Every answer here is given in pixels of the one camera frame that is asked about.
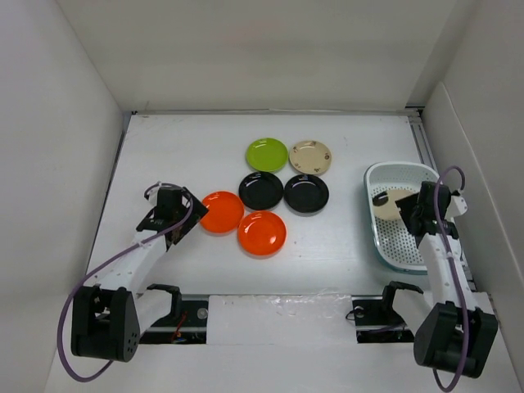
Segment cream plate with black brushstroke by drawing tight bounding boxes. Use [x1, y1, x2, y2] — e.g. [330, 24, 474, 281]
[372, 189, 413, 221]

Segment orange plate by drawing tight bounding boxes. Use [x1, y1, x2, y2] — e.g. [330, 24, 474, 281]
[237, 210, 287, 257]
[200, 191, 245, 234]

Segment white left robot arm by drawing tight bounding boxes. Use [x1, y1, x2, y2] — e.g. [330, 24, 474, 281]
[70, 183, 208, 362]

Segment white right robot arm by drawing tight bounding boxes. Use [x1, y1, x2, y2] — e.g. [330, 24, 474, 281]
[395, 181, 499, 378]

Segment white perforated plastic bin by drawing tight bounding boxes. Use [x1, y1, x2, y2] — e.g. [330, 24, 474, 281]
[364, 161, 438, 275]

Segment lime green plate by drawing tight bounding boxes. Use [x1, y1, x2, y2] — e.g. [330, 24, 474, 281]
[246, 138, 288, 172]

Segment cream plate with small motifs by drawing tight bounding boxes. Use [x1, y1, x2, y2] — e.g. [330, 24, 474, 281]
[288, 140, 332, 176]

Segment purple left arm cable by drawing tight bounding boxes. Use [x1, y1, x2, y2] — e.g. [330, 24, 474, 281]
[56, 182, 194, 384]

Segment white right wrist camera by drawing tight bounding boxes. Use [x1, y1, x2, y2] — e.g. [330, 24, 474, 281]
[446, 190, 468, 218]

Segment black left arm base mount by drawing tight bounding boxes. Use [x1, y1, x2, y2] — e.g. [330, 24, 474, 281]
[140, 296, 209, 345]

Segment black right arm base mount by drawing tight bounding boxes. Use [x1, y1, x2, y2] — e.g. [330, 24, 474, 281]
[346, 296, 414, 344]

